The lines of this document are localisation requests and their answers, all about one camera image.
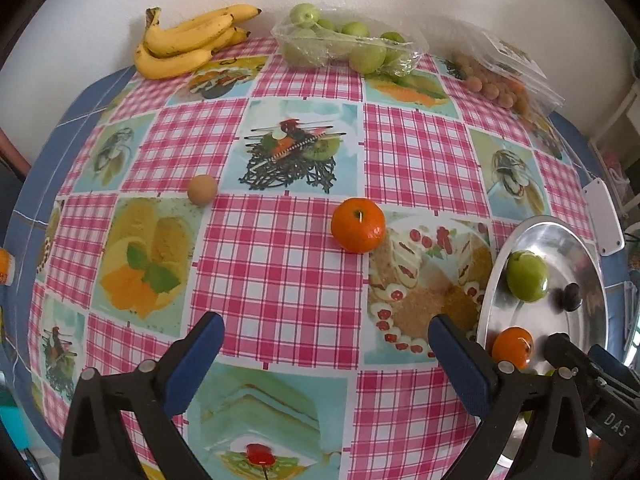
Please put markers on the teal wall fixture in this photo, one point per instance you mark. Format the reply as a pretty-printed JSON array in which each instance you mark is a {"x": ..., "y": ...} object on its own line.
[{"x": 634, "y": 60}]

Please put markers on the round metal plate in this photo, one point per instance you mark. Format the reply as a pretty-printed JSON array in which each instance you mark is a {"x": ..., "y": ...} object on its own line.
[{"x": 565, "y": 250}]

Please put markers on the dark purple plum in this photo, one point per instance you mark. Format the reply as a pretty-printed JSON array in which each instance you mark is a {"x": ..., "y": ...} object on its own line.
[{"x": 571, "y": 296}]

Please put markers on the white shelf unit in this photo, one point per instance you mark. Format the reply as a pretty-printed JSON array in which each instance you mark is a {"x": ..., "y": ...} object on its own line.
[{"x": 620, "y": 135}]

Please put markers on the pink board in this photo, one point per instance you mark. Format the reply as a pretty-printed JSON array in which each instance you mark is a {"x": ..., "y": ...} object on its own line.
[{"x": 11, "y": 152}]

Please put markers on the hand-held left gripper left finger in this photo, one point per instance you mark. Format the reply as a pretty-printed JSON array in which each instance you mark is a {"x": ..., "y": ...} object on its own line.
[{"x": 192, "y": 360}]

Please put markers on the clear plastic fruit tray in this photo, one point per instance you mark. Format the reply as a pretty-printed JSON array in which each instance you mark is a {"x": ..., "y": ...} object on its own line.
[{"x": 415, "y": 52}]

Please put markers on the single brown longan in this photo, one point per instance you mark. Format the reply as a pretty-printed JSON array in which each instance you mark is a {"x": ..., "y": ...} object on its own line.
[{"x": 202, "y": 190}]

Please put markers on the clear plastic lidded box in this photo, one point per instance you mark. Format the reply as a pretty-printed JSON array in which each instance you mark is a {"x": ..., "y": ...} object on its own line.
[{"x": 510, "y": 50}]

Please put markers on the orange tangerine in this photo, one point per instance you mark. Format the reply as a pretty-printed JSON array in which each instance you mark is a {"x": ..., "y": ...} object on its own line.
[
  {"x": 510, "y": 347},
  {"x": 358, "y": 225}
]

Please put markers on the white plastic device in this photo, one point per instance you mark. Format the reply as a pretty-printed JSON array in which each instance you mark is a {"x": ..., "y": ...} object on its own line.
[{"x": 602, "y": 217}]

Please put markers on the yellow banana bunch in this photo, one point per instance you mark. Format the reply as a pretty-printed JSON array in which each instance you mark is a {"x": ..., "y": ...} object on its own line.
[{"x": 170, "y": 65}]

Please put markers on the pile of small green fruits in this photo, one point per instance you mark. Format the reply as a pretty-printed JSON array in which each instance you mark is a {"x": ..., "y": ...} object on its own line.
[{"x": 367, "y": 57}]

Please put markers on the pink checkered printed tablecloth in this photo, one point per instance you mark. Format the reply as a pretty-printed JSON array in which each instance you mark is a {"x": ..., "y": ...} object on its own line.
[{"x": 280, "y": 260}]

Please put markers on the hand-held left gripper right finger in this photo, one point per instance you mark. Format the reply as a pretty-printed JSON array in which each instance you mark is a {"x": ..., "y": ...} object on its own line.
[{"x": 457, "y": 360}]

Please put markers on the pile of brown longans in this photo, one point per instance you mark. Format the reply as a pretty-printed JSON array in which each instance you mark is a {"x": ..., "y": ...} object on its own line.
[{"x": 487, "y": 87}]

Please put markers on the orange lidded cup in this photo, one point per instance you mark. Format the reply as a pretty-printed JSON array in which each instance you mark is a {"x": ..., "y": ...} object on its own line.
[{"x": 6, "y": 267}]

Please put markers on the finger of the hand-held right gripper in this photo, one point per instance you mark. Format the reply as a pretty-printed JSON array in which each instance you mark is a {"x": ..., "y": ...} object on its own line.
[
  {"x": 565, "y": 352},
  {"x": 610, "y": 367}
]

